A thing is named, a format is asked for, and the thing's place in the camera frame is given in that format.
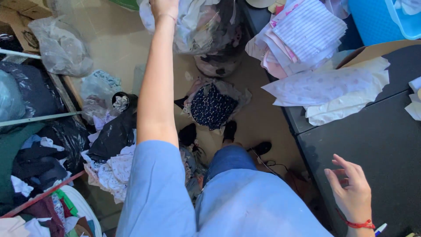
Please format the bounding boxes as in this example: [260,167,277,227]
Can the person's right hand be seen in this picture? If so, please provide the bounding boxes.
[324,154,374,228]

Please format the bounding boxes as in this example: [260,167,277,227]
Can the person's left hand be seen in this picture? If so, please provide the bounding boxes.
[149,0,180,21]

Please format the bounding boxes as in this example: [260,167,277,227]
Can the green plastic item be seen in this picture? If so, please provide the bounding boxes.
[108,0,141,11]

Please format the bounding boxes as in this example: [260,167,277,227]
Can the large clear bag of scraps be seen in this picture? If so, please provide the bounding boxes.
[137,0,251,78]

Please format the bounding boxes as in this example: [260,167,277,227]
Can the white round item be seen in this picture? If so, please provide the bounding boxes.
[245,0,277,9]

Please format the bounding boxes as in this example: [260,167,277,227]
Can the black tube with scraps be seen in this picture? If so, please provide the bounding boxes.
[111,92,139,115]

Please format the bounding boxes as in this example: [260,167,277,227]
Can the person's black shoe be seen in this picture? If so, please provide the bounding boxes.
[247,142,272,156]
[222,120,237,143]

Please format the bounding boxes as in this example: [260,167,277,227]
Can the clear bag with blue fabric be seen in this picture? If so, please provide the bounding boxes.
[80,69,123,125]

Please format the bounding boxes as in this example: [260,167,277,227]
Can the crumpled clear plastic bag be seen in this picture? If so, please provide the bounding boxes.
[28,16,95,78]

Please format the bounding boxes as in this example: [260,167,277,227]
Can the navy dotted fabric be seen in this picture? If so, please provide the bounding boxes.
[190,83,239,131]

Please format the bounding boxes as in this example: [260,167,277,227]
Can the white floral fabric pieces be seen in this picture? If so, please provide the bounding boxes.
[261,56,391,126]

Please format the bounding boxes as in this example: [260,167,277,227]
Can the person's light blue shirt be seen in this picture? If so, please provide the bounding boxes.
[115,140,334,237]

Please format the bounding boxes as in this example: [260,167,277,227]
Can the black fabric piece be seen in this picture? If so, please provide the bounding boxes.
[178,123,198,147]

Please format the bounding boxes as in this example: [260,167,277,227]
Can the person's blue jeans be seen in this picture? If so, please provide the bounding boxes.
[202,145,258,188]

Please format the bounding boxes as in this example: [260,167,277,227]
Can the black plastic bag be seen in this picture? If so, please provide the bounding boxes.
[87,111,138,162]

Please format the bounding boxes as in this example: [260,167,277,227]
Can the stack of folded striped fabric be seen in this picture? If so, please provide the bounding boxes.
[245,0,348,80]

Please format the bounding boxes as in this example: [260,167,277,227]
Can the brown cardboard box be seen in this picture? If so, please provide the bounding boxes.
[0,0,54,53]

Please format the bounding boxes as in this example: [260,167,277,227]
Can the brown cardboard sheet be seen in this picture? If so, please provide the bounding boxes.
[336,39,421,70]

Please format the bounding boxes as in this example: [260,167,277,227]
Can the heap of mixed fabric scraps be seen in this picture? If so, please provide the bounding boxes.
[179,141,208,202]

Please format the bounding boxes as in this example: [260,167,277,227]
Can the pile of white floral scraps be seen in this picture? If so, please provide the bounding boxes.
[80,129,137,205]

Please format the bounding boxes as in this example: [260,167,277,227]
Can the blue plastic basket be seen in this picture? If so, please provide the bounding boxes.
[347,0,421,47]

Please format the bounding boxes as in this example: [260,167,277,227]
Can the metal rack of bagged clothing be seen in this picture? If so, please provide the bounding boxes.
[0,49,90,218]

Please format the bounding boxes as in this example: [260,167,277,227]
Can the white basket of fabric scraps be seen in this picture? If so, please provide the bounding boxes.
[0,184,103,237]

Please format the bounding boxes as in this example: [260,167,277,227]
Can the thin wrist bracelet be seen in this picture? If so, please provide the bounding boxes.
[154,13,178,24]

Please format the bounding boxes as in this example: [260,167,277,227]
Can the red string bracelet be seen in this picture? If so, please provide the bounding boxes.
[335,208,376,230]

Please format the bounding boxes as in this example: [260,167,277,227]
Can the thin black cable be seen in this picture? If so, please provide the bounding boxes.
[249,148,298,185]

